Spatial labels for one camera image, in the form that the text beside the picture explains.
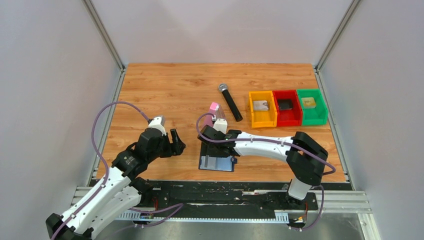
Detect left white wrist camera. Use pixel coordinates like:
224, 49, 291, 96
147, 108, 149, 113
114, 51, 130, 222
148, 115, 167, 136

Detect white cards in yellow bin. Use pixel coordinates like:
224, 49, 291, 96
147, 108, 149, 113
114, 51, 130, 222
252, 100, 270, 112

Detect gold cards in green bin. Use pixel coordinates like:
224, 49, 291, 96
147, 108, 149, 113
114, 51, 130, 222
300, 97, 317, 109

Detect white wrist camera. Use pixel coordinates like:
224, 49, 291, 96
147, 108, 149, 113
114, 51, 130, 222
212, 118, 228, 134
148, 115, 167, 136

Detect blue leather card holder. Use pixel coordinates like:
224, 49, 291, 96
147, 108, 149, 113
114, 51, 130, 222
198, 145, 238, 172

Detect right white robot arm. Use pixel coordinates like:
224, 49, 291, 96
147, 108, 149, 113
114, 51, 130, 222
197, 125, 336, 209

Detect green plastic bin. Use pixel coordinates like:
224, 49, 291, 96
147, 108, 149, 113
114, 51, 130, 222
296, 88, 329, 126

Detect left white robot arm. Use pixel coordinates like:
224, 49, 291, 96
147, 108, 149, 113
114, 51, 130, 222
46, 127, 186, 240

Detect red plastic bin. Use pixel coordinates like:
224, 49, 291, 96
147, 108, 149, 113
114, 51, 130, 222
272, 90, 303, 127

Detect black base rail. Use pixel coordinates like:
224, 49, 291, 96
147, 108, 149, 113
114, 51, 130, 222
136, 180, 320, 220

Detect black cards in red bin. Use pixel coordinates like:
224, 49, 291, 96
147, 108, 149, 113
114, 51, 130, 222
277, 99, 294, 111

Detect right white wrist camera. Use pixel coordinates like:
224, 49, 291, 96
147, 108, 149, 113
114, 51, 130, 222
212, 118, 228, 134

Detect pink metronome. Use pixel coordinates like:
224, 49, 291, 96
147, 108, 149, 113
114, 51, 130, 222
202, 102, 227, 127

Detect yellow plastic bin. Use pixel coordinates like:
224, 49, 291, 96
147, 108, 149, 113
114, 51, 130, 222
248, 90, 278, 128

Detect black microphone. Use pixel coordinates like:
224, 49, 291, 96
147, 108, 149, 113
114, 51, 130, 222
218, 83, 243, 122

